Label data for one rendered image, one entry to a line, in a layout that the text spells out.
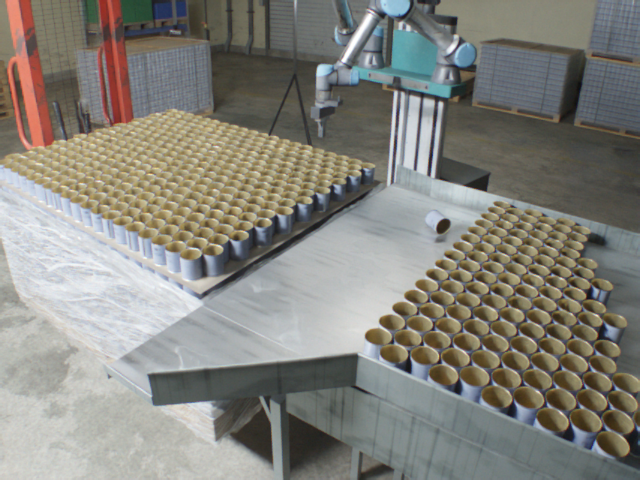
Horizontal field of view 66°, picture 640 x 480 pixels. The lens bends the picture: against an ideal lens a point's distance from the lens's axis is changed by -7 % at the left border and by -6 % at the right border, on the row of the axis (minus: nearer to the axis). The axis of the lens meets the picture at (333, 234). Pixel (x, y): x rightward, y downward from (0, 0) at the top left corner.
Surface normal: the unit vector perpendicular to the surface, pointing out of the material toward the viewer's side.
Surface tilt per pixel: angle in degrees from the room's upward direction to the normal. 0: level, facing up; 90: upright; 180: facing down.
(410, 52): 90
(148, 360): 0
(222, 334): 0
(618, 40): 90
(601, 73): 90
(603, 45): 90
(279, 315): 0
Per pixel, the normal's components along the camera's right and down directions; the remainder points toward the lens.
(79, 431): 0.03, -0.88
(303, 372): 0.19, 0.46
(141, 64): 0.81, 0.29
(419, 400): -0.55, 0.37
